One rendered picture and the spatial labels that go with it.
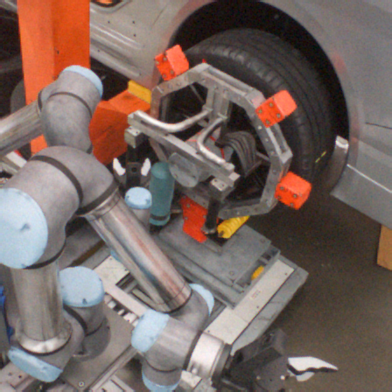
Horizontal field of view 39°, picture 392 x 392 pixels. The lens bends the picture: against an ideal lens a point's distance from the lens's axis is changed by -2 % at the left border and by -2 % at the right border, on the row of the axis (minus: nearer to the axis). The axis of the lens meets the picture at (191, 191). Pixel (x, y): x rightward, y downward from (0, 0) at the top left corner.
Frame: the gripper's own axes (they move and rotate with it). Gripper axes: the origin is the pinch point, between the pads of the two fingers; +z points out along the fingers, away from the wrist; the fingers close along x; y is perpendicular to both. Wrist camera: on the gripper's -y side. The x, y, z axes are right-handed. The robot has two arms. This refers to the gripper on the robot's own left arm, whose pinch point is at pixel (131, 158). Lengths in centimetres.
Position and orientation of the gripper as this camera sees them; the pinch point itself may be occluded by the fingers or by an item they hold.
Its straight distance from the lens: 187.7
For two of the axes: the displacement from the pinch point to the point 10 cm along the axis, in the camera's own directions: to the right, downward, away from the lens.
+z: -1.2, -7.1, 6.9
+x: 9.9, 0.0, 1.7
